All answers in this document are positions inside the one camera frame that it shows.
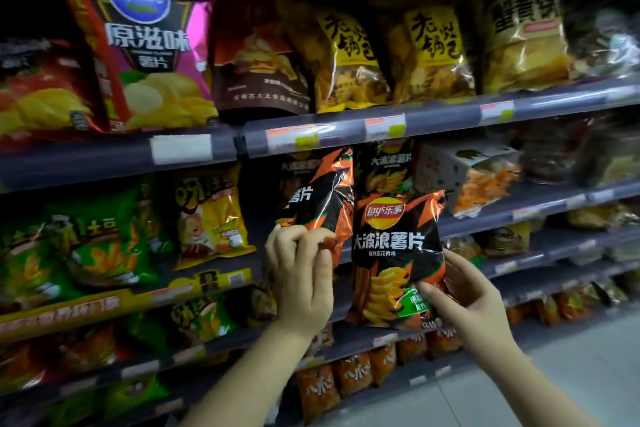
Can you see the yellow shelf strip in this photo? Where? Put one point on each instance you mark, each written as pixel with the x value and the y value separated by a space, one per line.
pixel 125 299

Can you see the person's right thumb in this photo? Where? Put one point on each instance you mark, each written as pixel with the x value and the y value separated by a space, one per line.
pixel 436 294

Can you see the price label green corner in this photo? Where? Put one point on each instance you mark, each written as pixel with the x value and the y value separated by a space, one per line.
pixel 385 127
pixel 292 138
pixel 497 112

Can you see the person's left forearm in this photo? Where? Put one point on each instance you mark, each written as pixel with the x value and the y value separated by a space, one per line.
pixel 250 381

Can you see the person's left hand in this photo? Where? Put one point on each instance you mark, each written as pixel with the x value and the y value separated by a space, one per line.
pixel 300 286

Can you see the black chip bag red logo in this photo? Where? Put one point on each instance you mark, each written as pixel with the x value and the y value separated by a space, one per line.
pixel 395 251

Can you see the brown orange chip bag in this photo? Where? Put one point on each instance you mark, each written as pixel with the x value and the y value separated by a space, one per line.
pixel 255 66

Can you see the magenta red chip bag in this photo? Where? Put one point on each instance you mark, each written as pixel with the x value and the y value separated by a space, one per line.
pixel 145 51

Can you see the white orange snack box pack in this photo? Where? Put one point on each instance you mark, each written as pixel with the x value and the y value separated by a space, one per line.
pixel 470 176

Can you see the clear yellow label snack bag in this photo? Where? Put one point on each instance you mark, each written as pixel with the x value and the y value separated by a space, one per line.
pixel 345 66
pixel 430 56

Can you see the large yellow snack bag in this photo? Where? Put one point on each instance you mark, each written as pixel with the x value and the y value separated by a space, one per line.
pixel 525 41

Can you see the person's right forearm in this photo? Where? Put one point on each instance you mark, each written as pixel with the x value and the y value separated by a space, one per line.
pixel 530 391

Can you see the orange red snack bags pile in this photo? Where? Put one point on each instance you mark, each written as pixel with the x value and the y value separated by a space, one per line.
pixel 60 356

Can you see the pale yellow snack bag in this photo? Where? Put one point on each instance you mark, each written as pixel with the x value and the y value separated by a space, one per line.
pixel 600 216

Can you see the white blank price label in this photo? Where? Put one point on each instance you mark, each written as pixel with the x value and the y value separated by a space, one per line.
pixel 181 149

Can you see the black orange chip bag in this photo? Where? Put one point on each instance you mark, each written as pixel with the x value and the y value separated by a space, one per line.
pixel 320 191

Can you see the row of orange snack packets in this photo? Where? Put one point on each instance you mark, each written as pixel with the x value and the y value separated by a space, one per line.
pixel 350 374

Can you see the person's left thumb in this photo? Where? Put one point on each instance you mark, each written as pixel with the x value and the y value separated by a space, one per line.
pixel 316 246

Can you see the yellow brown snack bag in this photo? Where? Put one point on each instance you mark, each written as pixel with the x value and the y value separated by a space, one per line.
pixel 506 239

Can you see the group of small orange bags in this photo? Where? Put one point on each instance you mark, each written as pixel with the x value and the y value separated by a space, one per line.
pixel 555 306

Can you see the grey shelf rail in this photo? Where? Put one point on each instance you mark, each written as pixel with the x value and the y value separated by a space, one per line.
pixel 440 121
pixel 540 209
pixel 550 251

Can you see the small green chip bag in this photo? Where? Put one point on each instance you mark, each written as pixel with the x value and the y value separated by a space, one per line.
pixel 202 319

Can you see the person's right hand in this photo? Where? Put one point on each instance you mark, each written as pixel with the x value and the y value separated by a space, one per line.
pixel 475 314

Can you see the dark snack bags group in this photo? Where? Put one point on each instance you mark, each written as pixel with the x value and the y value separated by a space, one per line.
pixel 585 151

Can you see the dark clear snack bag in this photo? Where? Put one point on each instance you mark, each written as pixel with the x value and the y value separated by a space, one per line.
pixel 605 36

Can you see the yellow cartoon chip bag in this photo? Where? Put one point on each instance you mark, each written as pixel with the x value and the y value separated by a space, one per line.
pixel 210 216

